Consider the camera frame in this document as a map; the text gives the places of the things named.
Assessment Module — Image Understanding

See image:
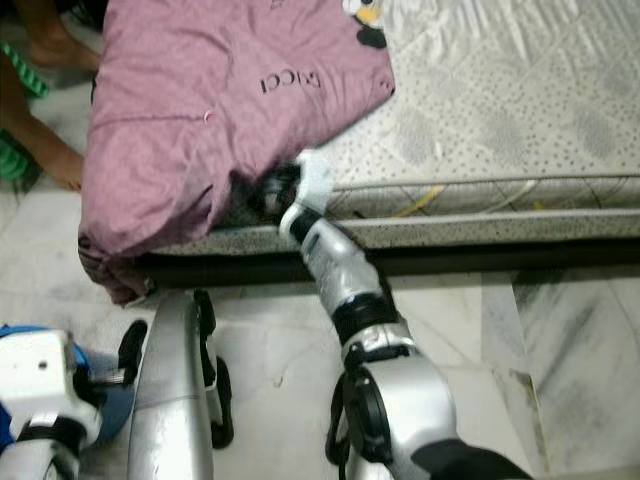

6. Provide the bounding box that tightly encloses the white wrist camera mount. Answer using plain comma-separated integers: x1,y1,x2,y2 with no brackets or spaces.
295,150,336,211
0,330,103,421

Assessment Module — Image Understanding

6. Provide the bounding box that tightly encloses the silver right robot leg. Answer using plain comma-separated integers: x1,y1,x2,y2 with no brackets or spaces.
323,340,421,480

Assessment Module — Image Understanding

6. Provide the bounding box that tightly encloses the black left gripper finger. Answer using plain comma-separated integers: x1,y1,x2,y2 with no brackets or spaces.
117,320,149,386

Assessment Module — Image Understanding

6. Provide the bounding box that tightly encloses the blue plastic bucket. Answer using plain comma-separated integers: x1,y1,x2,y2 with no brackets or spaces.
0,322,136,456

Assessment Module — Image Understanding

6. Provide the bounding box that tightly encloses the grey patterned mattress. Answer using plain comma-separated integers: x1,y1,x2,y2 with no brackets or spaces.
140,0,640,251

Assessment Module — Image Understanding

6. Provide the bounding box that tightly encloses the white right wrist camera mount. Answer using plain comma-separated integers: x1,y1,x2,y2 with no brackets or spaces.
295,150,336,211

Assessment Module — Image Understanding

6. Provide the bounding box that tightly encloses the green ribbed cloth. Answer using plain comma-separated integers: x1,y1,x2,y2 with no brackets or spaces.
0,40,53,184

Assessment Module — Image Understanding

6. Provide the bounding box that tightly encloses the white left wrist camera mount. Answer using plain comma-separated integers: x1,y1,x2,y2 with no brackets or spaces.
0,330,103,421

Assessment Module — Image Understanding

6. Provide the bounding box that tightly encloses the pink cartoon print blanket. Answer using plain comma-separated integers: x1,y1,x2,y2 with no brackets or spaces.
78,0,396,306

